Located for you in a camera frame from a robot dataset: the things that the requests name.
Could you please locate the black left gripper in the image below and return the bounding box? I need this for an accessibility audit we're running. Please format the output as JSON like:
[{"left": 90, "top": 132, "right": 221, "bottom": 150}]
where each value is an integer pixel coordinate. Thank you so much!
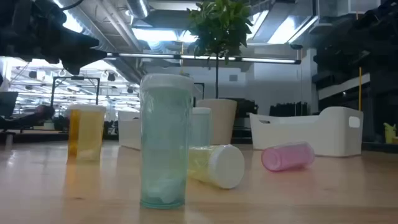
[{"left": 0, "top": 0, "right": 108, "bottom": 75}]

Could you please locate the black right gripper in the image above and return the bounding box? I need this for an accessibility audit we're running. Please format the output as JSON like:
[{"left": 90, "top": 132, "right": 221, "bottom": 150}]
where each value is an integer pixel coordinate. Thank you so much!
[{"left": 313, "top": 9, "right": 398, "bottom": 78}]

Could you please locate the yellow pill bottle white cap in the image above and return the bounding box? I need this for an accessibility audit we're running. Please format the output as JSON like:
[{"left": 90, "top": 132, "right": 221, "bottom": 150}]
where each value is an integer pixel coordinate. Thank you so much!
[
  {"left": 187, "top": 144, "right": 246, "bottom": 190},
  {"left": 76, "top": 104, "right": 107, "bottom": 162}
]

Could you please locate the teal pill bottle film-wrapped cap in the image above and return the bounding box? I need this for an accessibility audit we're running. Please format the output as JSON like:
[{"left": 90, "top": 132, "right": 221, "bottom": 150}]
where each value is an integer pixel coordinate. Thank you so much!
[{"left": 139, "top": 73, "right": 195, "bottom": 210}]

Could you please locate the pink pill bottle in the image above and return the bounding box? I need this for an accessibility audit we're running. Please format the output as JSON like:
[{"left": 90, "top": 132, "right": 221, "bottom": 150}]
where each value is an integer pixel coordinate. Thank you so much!
[{"left": 261, "top": 141, "right": 315, "bottom": 173}]

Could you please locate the teal pill bottle white cap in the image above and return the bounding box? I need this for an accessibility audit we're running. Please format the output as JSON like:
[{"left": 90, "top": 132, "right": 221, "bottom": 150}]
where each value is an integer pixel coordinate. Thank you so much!
[{"left": 190, "top": 107, "right": 213, "bottom": 148}]

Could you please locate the white plastic bin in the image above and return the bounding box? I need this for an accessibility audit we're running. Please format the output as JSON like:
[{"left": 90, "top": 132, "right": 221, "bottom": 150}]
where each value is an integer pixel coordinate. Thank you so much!
[
  {"left": 249, "top": 106, "right": 364, "bottom": 157},
  {"left": 117, "top": 109, "right": 142, "bottom": 151}
]

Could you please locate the person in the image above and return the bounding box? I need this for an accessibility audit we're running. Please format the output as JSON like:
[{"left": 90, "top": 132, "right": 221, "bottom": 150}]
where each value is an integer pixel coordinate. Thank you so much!
[{"left": 0, "top": 105, "right": 56, "bottom": 131}]

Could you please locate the dark computer monitor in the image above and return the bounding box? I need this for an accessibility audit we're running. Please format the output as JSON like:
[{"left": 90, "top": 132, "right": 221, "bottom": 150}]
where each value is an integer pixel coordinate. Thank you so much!
[{"left": 0, "top": 91, "right": 19, "bottom": 118}]

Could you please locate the yellow plastic object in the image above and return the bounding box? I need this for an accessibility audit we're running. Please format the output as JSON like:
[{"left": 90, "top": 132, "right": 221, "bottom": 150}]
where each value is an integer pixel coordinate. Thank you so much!
[{"left": 382, "top": 122, "right": 398, "bottom": 144}]

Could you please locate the dark background bench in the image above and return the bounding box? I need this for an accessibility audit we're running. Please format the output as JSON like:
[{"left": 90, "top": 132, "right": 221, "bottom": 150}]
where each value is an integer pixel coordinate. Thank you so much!
[{"left": 0, "top": 129, "right": 119, "bottom": 144}]

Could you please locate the long ceiling light bar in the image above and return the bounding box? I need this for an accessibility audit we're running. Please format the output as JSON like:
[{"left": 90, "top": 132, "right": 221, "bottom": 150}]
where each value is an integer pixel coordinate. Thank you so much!
[{"left": 105, "top": 52, "right": 302, "bottom": 65}]

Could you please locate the row of black chairs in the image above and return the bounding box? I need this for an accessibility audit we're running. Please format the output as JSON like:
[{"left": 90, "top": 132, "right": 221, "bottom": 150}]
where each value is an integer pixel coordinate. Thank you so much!
[{"left": 269, "top": 101, "right": 309, "bottom": 118}]

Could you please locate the dark cabinet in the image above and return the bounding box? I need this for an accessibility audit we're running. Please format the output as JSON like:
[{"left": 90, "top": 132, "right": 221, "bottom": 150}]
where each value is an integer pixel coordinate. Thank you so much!
[{"left": 232, "top": 98, "right": 259, "bottom": 144}]

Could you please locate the green leafy potted tree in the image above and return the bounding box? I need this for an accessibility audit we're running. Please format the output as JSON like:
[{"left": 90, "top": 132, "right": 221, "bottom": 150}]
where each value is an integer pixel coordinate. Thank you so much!
[{"left": 186, "top": 0, "right": 254, "bottom": 100}]

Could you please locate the beige plant pot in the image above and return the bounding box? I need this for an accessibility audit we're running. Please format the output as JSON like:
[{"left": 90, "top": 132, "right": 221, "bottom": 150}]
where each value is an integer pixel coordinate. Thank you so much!
[{"left": 195, "top": 98, "right": 238, "bottom": 146}]

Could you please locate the yellow hanging cable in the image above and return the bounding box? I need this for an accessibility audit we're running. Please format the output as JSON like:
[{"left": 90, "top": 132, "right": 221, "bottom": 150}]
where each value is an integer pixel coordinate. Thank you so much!
[{"left": 356, "top": 11, "right": 363, "bottom": 112}]

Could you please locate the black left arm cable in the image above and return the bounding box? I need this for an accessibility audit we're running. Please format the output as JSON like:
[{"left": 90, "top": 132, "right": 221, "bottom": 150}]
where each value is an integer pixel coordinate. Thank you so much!
[{"left": 60, "top": 0, "right": 85, "bottom": 12}]

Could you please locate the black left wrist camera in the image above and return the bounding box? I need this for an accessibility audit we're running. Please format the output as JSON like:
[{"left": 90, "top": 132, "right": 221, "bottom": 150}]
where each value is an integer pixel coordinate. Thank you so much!
[{"left": 30, "top": 0, "right": 67, "bottom": 27}]

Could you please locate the small black metal frame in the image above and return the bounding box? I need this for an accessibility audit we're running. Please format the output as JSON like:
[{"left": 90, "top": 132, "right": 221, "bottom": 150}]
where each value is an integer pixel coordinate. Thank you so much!
[{"left": 193, "top": 82, "right": 206, "bottom": 101}]

